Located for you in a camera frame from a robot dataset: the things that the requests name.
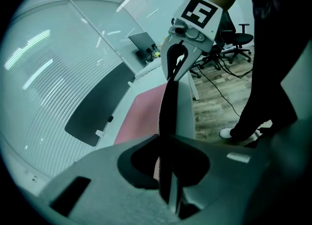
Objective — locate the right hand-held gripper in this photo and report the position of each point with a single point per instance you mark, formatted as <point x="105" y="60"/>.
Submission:
<point x="212" y="29"/>

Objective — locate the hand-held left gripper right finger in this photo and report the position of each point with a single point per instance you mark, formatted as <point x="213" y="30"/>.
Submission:
<point x="226" y="182"/>

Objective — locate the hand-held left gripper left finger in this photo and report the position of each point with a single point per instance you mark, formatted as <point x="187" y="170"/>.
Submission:
<point x="102" y="170"/>

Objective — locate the pink black-backed mouse pad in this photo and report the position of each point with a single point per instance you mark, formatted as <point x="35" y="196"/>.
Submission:
<point x="143" y="117"/>

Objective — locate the person's right forearm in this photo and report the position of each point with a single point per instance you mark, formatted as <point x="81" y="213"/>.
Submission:
<point x="223" y="1"/>

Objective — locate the yellow toy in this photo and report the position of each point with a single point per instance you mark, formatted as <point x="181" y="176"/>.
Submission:
<point x="156" y="54"/>

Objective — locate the white desk leg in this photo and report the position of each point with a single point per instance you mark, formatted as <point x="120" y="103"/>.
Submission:
<point x="193" y="85"/>

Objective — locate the black office chair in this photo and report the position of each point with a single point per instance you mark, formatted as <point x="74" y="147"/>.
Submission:
<point x="240" y="39"/>
<point x="214" y="48"/>

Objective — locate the black monitor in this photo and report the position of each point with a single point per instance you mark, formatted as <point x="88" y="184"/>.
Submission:
<point x="142" y="45"/>

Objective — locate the person's left white shoe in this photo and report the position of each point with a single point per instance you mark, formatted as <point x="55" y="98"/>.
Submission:
<point x="226" y="133"/>

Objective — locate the small black round object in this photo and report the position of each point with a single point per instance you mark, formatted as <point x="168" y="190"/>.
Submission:
<point x="110" y="118"/>

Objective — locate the black desk divider panel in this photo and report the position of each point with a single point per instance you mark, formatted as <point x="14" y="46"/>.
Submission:
<point x="97" y="107"/>

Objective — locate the person's black trousers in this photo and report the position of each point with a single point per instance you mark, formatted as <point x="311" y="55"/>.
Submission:
<point x="268" y="73"/>

